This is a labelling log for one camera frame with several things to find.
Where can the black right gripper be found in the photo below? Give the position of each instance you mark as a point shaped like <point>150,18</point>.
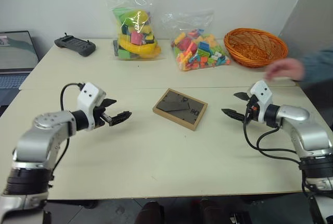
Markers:
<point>251,109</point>

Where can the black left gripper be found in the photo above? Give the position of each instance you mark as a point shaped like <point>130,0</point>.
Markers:
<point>100,118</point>

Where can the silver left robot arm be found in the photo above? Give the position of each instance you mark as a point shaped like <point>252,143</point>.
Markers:
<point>39,140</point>

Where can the person's grey-blue sleeved forearm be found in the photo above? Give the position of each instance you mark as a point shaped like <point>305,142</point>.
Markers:
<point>317,67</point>

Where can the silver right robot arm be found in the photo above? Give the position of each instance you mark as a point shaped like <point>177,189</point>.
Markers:
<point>309,140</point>

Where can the person's bare hand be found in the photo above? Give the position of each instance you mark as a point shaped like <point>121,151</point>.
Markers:
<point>287,69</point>

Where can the orange wicker basket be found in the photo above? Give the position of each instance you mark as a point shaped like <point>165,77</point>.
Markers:
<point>255,47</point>

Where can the clear bag of building blocks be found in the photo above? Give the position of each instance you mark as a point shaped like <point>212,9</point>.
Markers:
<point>197,52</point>

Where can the clear bag of foam toys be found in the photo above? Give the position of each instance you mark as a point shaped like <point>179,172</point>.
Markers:
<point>135,41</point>

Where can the black handheld controller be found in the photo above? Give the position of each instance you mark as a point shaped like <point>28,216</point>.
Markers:
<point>75,44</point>

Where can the dark rounded shape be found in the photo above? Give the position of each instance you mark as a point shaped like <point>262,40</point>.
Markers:
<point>151,213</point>

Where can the grey laptop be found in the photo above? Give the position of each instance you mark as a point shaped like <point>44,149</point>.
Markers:
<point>15,52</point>

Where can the grey partition panel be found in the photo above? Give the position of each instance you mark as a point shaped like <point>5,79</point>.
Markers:
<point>309,7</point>

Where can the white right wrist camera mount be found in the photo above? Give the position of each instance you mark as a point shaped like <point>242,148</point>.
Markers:
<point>262,96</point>

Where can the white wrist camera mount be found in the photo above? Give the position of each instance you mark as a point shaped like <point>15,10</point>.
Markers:
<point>262,96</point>
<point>89,96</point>

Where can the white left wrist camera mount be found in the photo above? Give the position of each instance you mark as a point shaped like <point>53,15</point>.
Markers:
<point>89,96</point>

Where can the wooden-framed grey puzzle board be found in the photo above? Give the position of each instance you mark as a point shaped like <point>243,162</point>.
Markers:
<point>179,106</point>

